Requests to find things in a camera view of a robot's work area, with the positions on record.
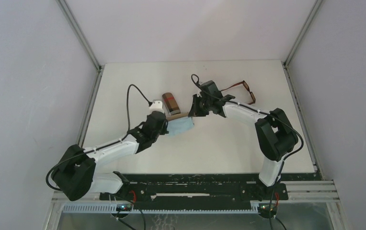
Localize flag print glasses case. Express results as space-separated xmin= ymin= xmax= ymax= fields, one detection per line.
xmin=166 ymin=113 xmax=189 ymax=121

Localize brown striped glasses case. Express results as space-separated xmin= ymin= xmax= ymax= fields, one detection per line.
xmin=162 ymin=92 xmax=181 ymax=115

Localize brown tortoise sunglasses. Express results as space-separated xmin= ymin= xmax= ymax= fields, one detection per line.
xmin=221 ymin=80 xmax=256 ymax=105

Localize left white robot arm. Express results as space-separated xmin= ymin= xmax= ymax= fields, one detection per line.
xmin=47 ymin=111 xmax=168 ymax=201

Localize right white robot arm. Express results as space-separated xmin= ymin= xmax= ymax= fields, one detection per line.
xmin=189 ymin=80 xmax=302 ymax=187

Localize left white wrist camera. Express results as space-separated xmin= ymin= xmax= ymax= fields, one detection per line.
xmin=149 ymin=100 xmax=165 ymax=114

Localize left black camera cable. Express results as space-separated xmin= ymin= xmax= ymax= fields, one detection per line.
xmin=46 ymin=83 xmax=153 ymax=192

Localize black camera cable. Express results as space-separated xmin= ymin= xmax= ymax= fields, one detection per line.
xmin=190 ymin=74 xmax=305 ymax=230
xmin=46 ymin=83 xmax=153 ymax=192

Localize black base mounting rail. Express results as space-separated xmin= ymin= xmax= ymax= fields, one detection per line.
xmin=100 ymin=171 xmax=323 ymax=213

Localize right black camera cable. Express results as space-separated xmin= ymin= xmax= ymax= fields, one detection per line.
xmin=190 ymin=74 xmax=305 ymax=230

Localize right aluminium frame post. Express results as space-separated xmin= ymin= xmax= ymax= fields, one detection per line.
xmin=282 ymin=0 xmax=325 ymax=173

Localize aluminium frame post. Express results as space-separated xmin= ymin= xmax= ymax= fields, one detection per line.
xmin=282 ymin=0 xmax=325 ymax=173
xmin=56 ymin=0 xmax=103 ymax=146

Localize left aluminium frame post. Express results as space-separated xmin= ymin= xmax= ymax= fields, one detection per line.
xmin=56 ymin=0 xmax=103 ymax=146

